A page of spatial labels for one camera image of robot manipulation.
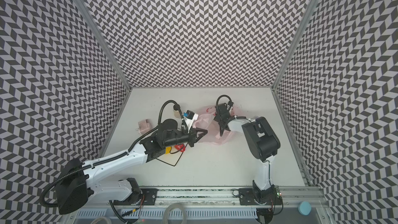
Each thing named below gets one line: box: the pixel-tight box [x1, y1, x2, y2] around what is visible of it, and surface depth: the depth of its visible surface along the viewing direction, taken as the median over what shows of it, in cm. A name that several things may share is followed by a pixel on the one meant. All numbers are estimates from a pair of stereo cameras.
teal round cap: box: [297, 200, 312, 216], surface depth 71 cm
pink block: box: [137, 119, 151, 135], surface depth 93 cm
